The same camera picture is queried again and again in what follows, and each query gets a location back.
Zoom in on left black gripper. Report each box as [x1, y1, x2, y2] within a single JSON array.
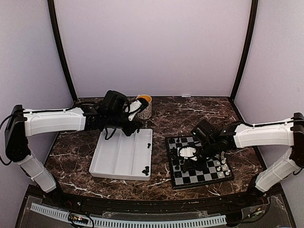
[[106, 112, 143, 136]]

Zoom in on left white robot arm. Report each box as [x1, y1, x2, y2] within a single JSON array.
[[3, 90, 149, 207]]

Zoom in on left black frame post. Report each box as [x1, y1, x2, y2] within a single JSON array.
[[47, 0, 78, 102]]

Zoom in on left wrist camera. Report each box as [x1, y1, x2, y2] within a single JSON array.
[[125, 98, 149, 121]]

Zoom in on white chess piece row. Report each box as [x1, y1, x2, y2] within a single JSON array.
[[214, 158, 232, 179]]

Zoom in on black frame post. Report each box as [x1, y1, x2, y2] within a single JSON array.
[[47, 0, 78, 102], [230, 0, 258, 101]]

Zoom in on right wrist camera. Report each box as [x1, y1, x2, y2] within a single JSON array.
[[177, 146, 201, 161]]

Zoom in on black front rail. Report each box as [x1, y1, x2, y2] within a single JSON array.
[[26, 184, 285, 216]]

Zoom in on black white chess board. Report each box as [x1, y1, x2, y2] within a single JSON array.
[[165, 136, 234, 190]]

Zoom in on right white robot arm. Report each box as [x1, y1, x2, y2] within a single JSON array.
[[178, 113, 304, 206]]

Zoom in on white plastic tray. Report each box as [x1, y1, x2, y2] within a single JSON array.
[[89, 129, 153, 181]]

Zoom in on white slotted cable duct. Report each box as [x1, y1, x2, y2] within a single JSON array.
[[30, 203, 227, 228]]

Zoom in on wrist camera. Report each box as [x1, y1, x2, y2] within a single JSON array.
[[125, 98, 149, 121], [177, 146, 201, 161]]

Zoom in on right black frame post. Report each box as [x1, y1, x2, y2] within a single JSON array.
[[230, 0, 258, 101]]

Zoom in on yellow patterned mug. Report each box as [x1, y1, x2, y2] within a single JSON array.
[[136, 95, 152, 120]]

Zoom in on black chess pieces pile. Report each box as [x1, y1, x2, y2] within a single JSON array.
[[142, 143, 152, 176]]

